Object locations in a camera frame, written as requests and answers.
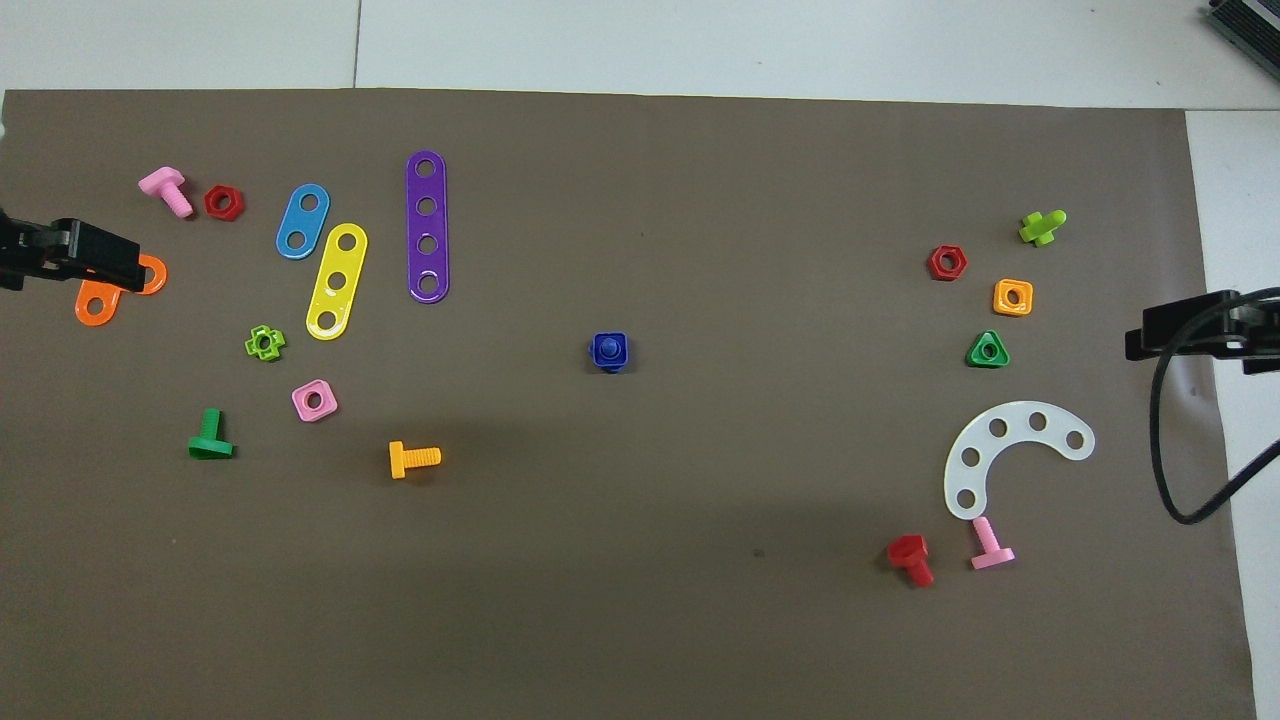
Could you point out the white curved perforated strip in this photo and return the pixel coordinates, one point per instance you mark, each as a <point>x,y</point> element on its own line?
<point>1017,415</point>

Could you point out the pink toy screw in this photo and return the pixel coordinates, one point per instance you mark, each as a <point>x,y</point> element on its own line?
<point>165,187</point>
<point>990,548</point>

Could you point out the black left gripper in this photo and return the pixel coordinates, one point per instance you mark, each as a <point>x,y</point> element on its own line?
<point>35,248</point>

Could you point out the green triangle toy nut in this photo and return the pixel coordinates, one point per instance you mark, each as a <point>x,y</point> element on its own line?
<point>975,360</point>

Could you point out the yellow three-hole strip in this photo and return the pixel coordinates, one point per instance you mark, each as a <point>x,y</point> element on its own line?
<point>343,260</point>

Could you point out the blue triangle toy screw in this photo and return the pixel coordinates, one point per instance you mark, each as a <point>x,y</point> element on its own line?
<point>608,348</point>

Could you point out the red hexagon toy nut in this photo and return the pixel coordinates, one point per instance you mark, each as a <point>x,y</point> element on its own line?
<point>236,212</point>
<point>958,272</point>

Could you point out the blue two-hole strip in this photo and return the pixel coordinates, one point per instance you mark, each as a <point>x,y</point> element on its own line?
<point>302,220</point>

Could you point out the red toy screw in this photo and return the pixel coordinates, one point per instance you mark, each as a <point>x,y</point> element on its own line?
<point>910,555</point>

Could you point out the lime cross toy nut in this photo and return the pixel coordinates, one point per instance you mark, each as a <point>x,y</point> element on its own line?
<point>252,345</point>

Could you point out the orange toy screw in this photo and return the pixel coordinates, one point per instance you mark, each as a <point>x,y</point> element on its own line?
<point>410,458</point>

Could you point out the grey ribbed device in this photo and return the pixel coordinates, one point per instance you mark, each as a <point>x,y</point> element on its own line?
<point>1250,30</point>

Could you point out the orange square toy nut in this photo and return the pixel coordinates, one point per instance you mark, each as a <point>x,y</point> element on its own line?
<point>1000,308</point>

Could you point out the purple four-hole strip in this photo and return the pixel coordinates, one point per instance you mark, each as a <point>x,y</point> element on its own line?
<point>427,187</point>

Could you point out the brown table mat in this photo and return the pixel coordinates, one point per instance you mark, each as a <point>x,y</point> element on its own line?
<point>700,500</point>

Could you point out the blue square toy nut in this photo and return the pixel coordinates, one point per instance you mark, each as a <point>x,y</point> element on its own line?
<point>622,345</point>

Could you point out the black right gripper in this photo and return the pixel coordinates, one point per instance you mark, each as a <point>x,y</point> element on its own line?
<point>1255,325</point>

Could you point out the green toy screw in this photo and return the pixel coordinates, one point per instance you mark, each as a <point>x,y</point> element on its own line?
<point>210,440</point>

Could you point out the orange heart-shaped plate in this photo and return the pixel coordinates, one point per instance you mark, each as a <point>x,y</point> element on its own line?
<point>115,305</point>

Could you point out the pink square toy nut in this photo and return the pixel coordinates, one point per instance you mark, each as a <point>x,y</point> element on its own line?
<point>327,410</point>

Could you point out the lime cross toy screw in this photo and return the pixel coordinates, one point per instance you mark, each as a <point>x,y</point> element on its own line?
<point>1040,228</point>

